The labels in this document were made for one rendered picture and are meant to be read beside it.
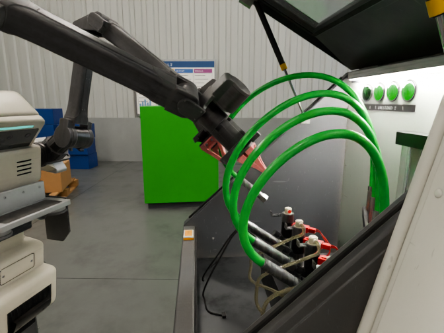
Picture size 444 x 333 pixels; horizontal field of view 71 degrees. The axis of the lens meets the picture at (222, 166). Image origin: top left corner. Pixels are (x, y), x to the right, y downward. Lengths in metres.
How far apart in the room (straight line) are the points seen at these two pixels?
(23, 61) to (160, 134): 5.07
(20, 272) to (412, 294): 1.09
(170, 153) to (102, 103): 3.96
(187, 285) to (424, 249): 0.51
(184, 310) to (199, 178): 3.40
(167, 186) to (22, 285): 3.02
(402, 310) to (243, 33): 7.01
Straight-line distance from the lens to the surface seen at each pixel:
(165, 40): 7.34
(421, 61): 0.79
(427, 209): 0.39
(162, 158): 3.97
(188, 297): 0.72
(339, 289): 0.44
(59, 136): 1.18
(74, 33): 0.65
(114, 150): 7.63
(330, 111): 0.56
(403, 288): 0.41
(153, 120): 3.93
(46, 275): 1.25
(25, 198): 1.14
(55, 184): 4.82
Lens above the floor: 1.36
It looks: 12 degrees down
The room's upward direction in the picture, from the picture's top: straight up
